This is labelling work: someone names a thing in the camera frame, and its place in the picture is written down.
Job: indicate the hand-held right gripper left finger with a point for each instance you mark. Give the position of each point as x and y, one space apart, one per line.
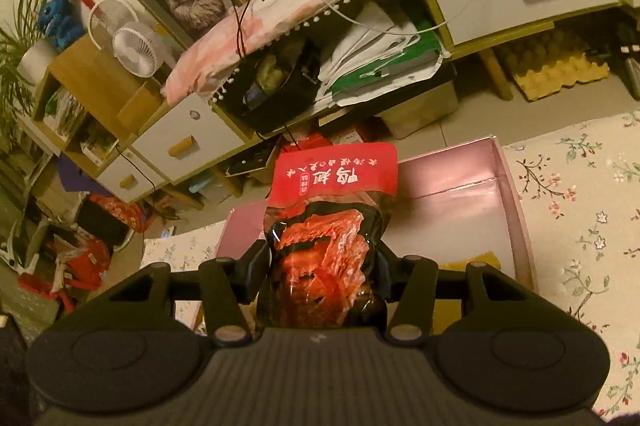
256 262

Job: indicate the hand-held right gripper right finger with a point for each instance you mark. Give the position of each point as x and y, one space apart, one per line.
389 263

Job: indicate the red snack packet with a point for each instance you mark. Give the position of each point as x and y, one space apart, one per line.
325 246

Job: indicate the pink cardboard box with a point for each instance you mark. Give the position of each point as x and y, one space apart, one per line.
450 206

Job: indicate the yellow snack packet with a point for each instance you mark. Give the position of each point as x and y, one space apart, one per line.
472 258

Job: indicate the small white side cabinet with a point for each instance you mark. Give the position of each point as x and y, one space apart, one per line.
145 171

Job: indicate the translucent storage box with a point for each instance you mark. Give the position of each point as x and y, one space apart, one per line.
425 110

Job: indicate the black basket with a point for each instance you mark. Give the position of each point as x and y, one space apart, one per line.
280 105

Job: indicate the black and red bag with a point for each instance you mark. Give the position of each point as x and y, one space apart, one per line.
105 216

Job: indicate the red plastic bag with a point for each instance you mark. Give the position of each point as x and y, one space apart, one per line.
75 261

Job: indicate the green folder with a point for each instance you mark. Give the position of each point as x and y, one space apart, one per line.
395 75

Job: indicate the floral bedsheet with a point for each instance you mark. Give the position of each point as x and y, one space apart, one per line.
575 206

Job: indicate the purple cloth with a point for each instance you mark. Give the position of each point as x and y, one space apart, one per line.
75 176

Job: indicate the stack of white papers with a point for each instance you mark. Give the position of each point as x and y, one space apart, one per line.
360 50

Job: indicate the white and wood cabinet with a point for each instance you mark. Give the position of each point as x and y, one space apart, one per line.
495 73

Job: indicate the white desk fan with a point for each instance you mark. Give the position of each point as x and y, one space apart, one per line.
135 48

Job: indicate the wooden open shelf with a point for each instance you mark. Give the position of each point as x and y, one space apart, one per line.
95 70

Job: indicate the cardboard egg carton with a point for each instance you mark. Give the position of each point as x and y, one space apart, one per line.
555 70

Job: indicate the white plant pot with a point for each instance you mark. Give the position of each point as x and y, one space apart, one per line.
35 60

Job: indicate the blue plush toy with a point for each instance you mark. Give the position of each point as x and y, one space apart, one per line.
60 20

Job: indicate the green houseplant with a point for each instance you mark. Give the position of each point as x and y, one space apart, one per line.
15 40

